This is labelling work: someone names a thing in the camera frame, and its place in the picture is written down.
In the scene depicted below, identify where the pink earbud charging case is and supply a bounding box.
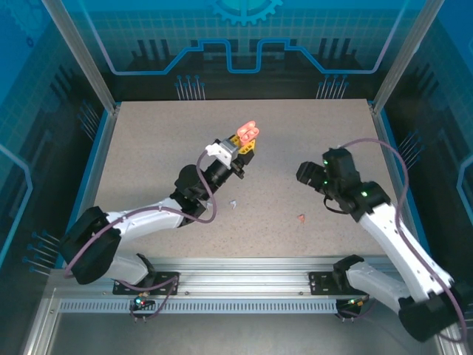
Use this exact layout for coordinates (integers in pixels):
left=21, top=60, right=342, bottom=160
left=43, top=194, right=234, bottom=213
left=236, top=119, right=262, bottom=146

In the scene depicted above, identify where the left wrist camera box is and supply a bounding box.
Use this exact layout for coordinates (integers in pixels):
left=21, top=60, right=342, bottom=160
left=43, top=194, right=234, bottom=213
left=205, top=137, right=238, bottom=166

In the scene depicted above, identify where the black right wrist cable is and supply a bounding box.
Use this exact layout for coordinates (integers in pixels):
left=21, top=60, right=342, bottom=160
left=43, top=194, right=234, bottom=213
left=323, top=195, right=350, bottom=214

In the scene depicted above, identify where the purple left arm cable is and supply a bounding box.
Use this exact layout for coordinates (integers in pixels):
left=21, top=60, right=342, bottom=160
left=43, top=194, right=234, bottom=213
left=63, top=149, right=219, bottom=322

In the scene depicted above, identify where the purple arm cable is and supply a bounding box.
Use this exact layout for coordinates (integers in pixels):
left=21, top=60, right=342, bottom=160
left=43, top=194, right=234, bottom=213
left=63, top=149, right=219, bottom=322
left=334, top=137, right=469, bottom=343

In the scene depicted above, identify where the aluminium table side rail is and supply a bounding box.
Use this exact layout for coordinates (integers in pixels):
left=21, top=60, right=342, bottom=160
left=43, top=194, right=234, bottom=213
left=61, top=105, right=121, bottom=269
left=369, top=101, right=437, bottom=269

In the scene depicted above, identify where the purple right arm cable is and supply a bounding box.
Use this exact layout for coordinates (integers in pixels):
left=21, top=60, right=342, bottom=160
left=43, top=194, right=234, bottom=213
left=334, top=137, right=469, bottom=343

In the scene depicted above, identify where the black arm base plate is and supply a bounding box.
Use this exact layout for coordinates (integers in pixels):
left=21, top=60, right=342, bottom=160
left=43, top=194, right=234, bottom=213
left=112, top=271, right=181, bottom=296
left=308, top=271, right=370, bottom=296

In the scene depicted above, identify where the aluminium extrusion mounting rail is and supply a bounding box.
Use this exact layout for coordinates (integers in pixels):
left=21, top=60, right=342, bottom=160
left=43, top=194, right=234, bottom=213
left=47, top=257, right=444, bottom=301

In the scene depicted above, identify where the aluminium frame post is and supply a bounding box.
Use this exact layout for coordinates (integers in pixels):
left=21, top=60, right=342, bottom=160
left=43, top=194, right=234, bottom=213
left=41, top=0, right=121, bottom=114
left=371, top=0, right=446, bottom=114

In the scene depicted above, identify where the cable connector with LEDs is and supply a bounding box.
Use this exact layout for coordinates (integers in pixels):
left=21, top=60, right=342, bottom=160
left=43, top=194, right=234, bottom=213
left=133, top=290, right=157, bottom=311
left=336, top=295, right=370, bottom=315

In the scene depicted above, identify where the slotted grey cable duct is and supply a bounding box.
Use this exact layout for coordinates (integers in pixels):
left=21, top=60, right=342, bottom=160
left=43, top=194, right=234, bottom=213
left=58, top=299, right=341, bottom=314

